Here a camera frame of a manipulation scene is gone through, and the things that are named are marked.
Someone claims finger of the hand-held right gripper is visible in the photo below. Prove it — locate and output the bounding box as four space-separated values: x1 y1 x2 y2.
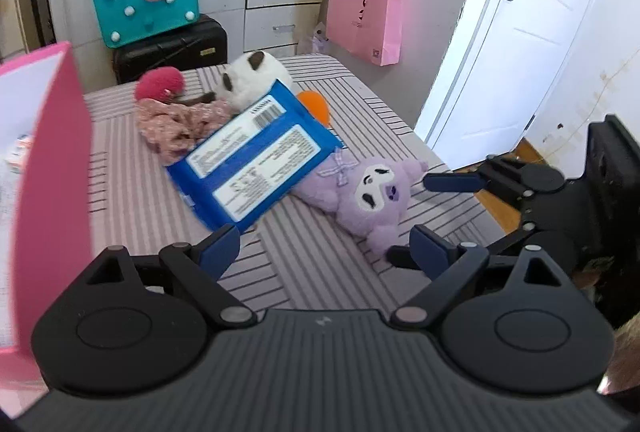
422 154 568 213
386 224 538 272

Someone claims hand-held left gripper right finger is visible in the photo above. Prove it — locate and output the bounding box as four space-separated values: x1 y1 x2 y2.
390 224 566 330

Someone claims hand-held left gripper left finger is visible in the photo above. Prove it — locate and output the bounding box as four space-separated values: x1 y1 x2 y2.
85 223 258 328

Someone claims purple plush toy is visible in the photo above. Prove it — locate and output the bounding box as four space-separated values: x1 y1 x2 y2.
292 149 430 258

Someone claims blue wet wipes pack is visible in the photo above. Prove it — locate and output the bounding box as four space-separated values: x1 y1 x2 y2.
166 79 343 233

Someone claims pink floral cloth scrunchie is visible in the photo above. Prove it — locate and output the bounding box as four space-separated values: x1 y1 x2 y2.
137 97 238 163

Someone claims orange teardrop sponge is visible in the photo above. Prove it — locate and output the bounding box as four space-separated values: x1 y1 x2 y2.
295 91 333 129

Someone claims white panda plush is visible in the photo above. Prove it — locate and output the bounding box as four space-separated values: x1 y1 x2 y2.
187 51 296 120

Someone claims red knitted plush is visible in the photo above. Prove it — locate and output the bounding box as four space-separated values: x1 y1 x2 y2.
134 67 187 103

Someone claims pink storage box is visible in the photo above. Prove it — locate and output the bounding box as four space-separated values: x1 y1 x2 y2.
0 41 96 418

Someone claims white door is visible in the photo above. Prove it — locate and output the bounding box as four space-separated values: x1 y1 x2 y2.
415 0 613 170

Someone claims pink paper bag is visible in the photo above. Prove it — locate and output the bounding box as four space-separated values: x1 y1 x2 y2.
325 0 403 66

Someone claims black suitcase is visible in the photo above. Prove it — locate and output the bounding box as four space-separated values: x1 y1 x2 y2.
112 14 228 85

